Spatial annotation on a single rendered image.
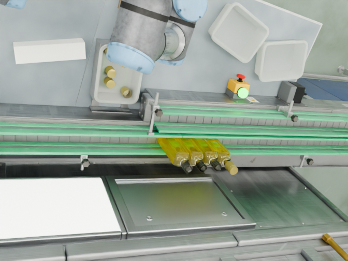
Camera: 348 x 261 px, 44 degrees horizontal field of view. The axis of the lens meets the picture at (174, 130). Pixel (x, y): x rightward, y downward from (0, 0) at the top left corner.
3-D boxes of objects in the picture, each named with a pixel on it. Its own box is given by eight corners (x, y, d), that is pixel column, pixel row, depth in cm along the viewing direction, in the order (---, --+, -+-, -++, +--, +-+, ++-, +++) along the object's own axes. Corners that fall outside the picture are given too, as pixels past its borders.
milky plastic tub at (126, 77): (89, 94, 168) (93, 102, 161) (96, 38, 160) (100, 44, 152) (131, 96, 175) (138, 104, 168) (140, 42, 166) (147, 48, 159)
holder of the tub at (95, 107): (88, 106, 171) (91, 114, 164) (96, 38, 160) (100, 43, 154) (129, 108, 177) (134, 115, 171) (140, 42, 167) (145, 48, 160)
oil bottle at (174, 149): (157, 142, 174) (175, 169, 156) (159, 129, 172) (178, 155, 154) (170, 142, 176) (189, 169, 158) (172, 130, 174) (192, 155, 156)
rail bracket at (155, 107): (141, 126, 167) (150, 140, 157) (148, 85, 161) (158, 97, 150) (148, 126, 169) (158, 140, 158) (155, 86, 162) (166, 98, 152)
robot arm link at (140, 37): (198, 25, 145) (163, 15, 93) (184, 67, 149) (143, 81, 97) (165, 13, 147) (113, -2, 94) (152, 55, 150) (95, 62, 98)
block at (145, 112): (136, 114, 172) (141, 121, 167) (140, 92, 169) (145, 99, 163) (145, 115, 174) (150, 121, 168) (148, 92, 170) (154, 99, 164)
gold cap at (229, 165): (225, 161, 159) (230, 167, 156) (233, 160, 161) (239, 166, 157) (223, 169, 161) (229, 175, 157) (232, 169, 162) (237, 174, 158)
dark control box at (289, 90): (276, 96, 201) (286, 102, 194) (281, 80, 198) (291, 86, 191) (290, 97, 204) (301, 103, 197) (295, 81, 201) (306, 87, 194)
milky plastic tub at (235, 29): (237, 59, 187) (246, 66, 179) (200, 32, 175) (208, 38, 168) (261, 25, 183) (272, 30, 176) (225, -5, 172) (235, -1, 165)
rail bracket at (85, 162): (73, 159, 165) (78, 177, 153) (75, 143, 162) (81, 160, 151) (83, 159, 166) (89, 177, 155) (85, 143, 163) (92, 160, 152)
